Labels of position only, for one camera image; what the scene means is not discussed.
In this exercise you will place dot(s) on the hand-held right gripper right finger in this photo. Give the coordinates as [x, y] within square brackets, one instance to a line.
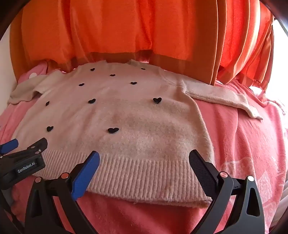
[202, 172]

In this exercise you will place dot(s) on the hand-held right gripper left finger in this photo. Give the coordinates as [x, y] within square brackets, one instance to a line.
[86, 174]

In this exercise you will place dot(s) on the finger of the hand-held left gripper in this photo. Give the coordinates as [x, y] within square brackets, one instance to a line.
[9, 145]
[37, 145]

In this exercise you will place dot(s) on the pink sweater with black hearts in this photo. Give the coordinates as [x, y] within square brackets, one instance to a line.
[126, 126]

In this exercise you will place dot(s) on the pink blanket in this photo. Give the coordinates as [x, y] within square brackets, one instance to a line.
[247, 146]

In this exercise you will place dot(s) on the pink polka dot cloth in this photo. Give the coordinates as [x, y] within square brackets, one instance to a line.
[34, 72]

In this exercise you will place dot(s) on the orange curtain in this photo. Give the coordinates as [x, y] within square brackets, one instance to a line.
[126, 31]

